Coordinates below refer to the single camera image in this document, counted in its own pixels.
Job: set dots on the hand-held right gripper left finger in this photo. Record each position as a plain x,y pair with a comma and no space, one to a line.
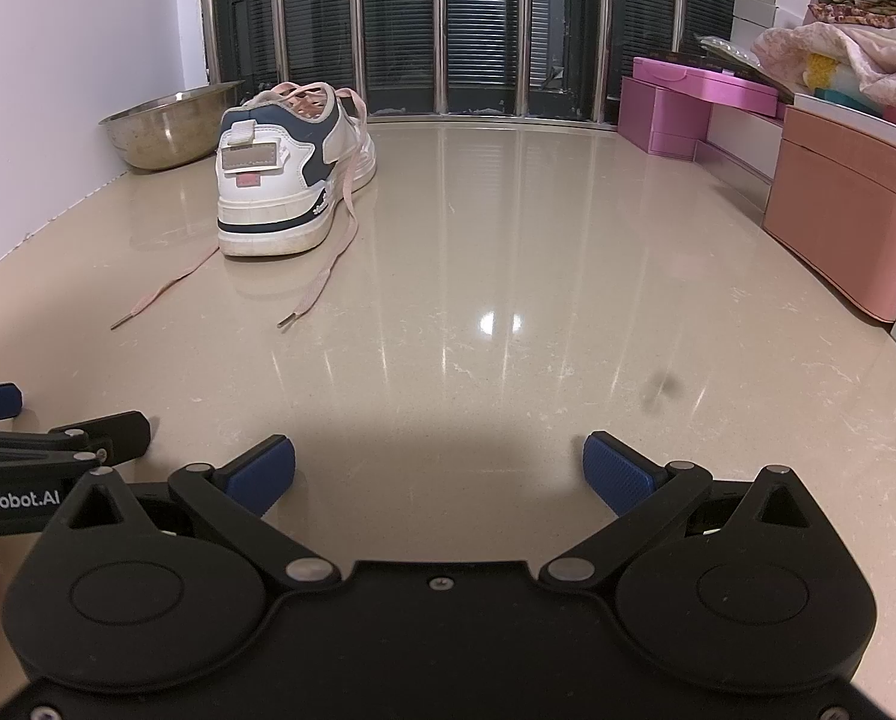
264,472

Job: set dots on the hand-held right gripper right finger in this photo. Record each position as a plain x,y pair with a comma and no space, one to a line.
616,474

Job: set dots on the pink shoelace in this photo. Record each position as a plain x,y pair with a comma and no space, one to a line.
343,217

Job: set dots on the white navy sneaker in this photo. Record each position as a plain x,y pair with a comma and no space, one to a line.
268,195

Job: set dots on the steel bowl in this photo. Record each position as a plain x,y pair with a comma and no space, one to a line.
159,131

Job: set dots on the salmon pink storage box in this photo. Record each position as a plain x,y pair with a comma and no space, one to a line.
838,210

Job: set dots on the white low box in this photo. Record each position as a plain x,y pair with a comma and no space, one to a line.
744,139

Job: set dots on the magenta flat box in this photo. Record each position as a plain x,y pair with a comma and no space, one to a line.
706,86

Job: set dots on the teal folded cloth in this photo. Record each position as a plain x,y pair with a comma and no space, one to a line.
845,99

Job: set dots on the yellow folded towel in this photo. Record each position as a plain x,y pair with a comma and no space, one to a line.
819,71

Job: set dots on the dark louvred window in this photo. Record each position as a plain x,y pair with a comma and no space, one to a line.
395,15

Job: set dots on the steel window railing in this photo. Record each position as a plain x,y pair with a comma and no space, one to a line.
440,30

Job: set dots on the stack of white boxes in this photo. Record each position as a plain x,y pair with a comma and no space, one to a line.
770,0

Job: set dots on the brown floral blanket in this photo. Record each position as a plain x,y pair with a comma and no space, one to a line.
860,15

